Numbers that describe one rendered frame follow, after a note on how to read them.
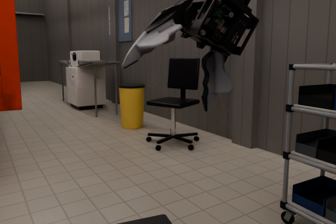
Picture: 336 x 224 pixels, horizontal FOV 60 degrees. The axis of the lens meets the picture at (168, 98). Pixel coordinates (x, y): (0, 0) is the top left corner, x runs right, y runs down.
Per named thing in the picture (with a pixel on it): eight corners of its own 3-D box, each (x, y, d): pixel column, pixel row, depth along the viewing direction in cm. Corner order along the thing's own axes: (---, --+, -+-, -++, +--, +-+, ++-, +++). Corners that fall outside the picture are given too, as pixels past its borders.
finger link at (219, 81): (222, 120, 41) (220, 55, 38) (201, 109, 46) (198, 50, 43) (240, 116, 42) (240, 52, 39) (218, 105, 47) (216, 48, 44)
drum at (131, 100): (137, 122, 466) (137, 83, 457) (150, 127, 434) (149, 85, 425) (115, 125, 445) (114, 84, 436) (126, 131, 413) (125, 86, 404)
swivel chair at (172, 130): (184, 134, 397) (185, 57, 383) (212, 147, 339) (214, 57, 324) (139, 140, 368) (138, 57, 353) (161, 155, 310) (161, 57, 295)
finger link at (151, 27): (142, 20, 37) (198, -6, 40) (139, 20, 39) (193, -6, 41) (156, 54, 39) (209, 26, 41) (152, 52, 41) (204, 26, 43)
